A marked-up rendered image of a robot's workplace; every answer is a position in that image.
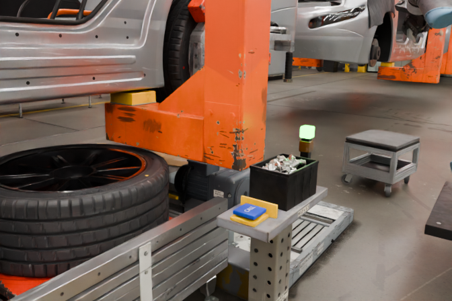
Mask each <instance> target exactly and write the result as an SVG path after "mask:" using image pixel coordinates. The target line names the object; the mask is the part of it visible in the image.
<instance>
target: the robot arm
mask: <svg viewBox="0 0 452 301"><path fill-rule="evenodd" d="M395 9H396V11H401V12H404V13H408V16H407V17H406V18H405V20H404V23H403V24H402V31H403V33H404V34H405V36H406V37H407V38H408V39H410V40H412V41H414V42H415V41H416V39H415V38H417V35H418V36H420V37H421V38H423V37H424V34H423V32H425V33H426V32H428V31H429V30H430V29H433V28H434V29H442V28H446V27H448V26H450V25H451V24H452V0H401V1H399V2H398V3H397V4H395Z"/></svg>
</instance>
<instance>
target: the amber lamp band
mask: <svg viewBox="0 0 452 301"><path fill-rule="evenodd" d="M313 143H314V141H313V140H312V141H309V142H307V141H302V140H300V141H299V151H300V152H304V153H310V152H312V151H313Z"/></svg>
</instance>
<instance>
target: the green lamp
mask: <svg viewBox="0 0 452 301"><path fill-rule="evenodd" d="M314 133H315V126H308V125H304V126H301V127H300V137H301V138H308V139H310V138H313V137H314Z"/></svg>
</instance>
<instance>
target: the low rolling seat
mask: <svg viewBox="0 0 452 301"><path fill-rule="evenodd" d="M419 140H420V138H419V137H418V136H410V135H406V134H398V133H395V132H387V131H382V130H375V129H372V130H368V131H364V132H361V133H358V134H354V135H351V136H347V137H346V141H345V142H344V153H343V161H342V171H343V172H346V174H344V175H343V176H342V177H341V181H342V183H343V184H345V185H350V184H351V183H352V176H353V175H358V176H361V177H366V178H369V179H374V180H377V181H382V182H385V189H384V191H385V197H389V196H390V192H391V185H393V184H395V183H396V182H398V181H400V180H402V179H404V183H408V182H409V181H410V178H409V176H410V175H411V174H413V173H415V172H416V171H417V167H418V157H419V152H420V141H419ZM350 148H355V149H359V150H362V151H368V153H367V154H364V155H361V156H359V157H356V158H354V159H351V160H349V154H350ZM412 150H414V151H413V157H412V161H407V160H403V159H398V156H400V155H402V154H405V153H407V152H409V151H412ZM375 153H377V154H375ZM378 154H381V155H378ZM384 155H387V156H384ZM388 156H390V157H388Z"/></svg>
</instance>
